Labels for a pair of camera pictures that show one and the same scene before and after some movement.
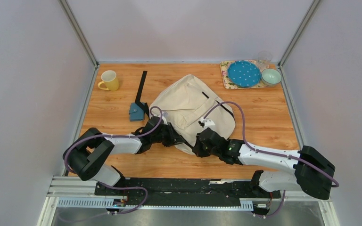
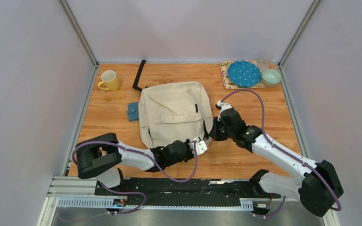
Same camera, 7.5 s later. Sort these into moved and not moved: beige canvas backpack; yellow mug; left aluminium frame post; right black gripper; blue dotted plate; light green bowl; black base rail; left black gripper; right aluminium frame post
Moved: left black gripper; right black gripper; beige canvas backpack
Not moved: right aluminium frame post; black base rail; left aluminium frame post; light green bowl; blue dotted plate; yellow mug
